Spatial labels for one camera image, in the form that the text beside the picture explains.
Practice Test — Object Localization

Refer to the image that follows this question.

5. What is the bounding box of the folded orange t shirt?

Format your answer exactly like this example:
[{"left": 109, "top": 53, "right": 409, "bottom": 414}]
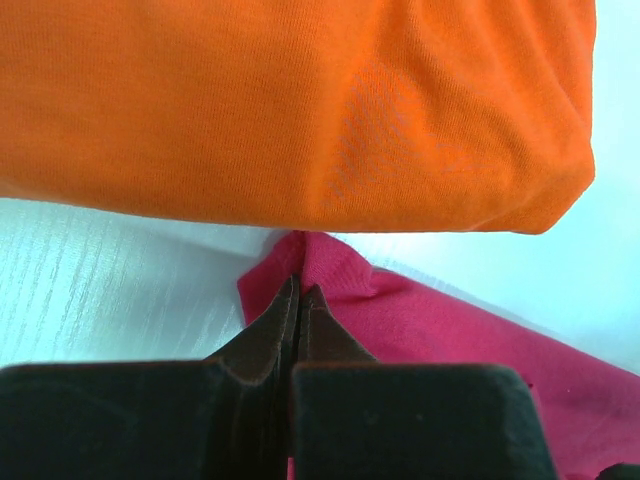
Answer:
[{"left": 1, "top": 1, "right": 596, "bottom": 234}]

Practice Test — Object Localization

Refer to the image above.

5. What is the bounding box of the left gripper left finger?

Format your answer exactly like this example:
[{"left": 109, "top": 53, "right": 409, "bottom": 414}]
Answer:
[{"left": 1, "top": 278, "right": 300, "bottom": 479}]

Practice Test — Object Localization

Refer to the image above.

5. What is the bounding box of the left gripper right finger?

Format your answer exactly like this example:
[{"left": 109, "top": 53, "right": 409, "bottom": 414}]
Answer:
[{"left": 291, "top": 287, "right": 557, "bottom": 479}]

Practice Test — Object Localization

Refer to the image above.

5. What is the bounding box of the magenta t shirt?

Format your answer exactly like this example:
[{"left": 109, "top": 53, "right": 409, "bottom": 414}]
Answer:
[{"left": 237, "top": 231, "right": 639, "bottom": 479}]

